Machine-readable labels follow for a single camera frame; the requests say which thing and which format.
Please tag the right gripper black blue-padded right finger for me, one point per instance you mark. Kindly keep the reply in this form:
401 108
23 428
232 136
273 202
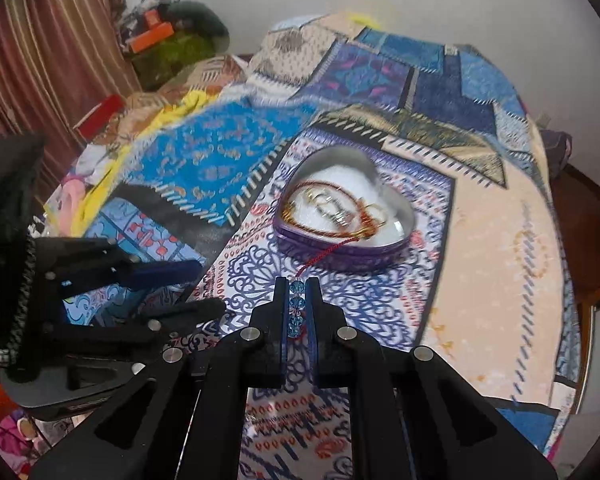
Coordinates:
412 415

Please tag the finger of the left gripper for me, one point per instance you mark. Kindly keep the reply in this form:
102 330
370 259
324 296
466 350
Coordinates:
138 339
66 267

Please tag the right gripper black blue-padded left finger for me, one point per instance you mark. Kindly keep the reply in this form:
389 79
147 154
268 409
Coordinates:
180 418

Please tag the purple heart-shaped tin box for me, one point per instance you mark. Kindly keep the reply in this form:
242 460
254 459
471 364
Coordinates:
337 214

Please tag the yellow cloth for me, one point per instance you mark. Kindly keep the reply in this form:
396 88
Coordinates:
104 163

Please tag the red flat box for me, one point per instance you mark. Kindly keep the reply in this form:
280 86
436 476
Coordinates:
92 123

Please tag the green covered side table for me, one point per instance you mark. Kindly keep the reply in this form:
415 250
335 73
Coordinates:
159 63

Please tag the red striped curtain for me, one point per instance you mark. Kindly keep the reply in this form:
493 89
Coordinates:
58 59

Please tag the orange box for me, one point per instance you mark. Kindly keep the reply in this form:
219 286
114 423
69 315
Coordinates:
148 39

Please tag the blue patchwork bedspread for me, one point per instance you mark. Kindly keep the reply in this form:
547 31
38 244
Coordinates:
406 176

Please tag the dark bag on floor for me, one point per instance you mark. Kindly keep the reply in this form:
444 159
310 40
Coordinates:
558 149

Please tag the yellow round object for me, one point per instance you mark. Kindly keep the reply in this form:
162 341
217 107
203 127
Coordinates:
364 20

